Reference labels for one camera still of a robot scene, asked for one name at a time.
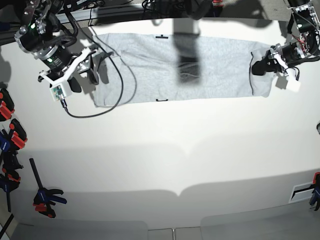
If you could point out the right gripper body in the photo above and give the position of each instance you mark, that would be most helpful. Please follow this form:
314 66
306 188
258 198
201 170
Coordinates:
63 66

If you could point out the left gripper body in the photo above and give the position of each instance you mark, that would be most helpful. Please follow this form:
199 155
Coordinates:
293 51

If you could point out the grey T-shirt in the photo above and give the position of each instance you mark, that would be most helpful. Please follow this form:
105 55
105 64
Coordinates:
144 68

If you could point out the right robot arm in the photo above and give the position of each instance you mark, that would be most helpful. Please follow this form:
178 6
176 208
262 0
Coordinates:
47 30

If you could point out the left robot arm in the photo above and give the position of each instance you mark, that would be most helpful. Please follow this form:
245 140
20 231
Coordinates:
306 48

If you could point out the upper red black clamp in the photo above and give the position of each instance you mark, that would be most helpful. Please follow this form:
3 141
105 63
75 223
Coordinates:
7 106

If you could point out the red black clamp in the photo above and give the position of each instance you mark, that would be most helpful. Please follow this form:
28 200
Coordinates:
7 106
17 135

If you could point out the blue black clamp left edge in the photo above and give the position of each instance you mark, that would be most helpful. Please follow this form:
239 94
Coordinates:
9 164

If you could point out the black blue bar clamp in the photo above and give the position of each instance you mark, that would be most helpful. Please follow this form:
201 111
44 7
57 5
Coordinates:
45 198

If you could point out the right edge blue red clamp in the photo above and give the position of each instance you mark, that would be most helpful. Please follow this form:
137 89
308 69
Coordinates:
315 199

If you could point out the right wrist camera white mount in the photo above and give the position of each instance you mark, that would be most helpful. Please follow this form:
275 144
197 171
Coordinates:
62 83

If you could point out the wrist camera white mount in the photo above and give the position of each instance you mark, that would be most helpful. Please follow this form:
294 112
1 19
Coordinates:
277 56
62 83

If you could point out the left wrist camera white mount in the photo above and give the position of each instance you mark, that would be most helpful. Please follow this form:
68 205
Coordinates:
277 56

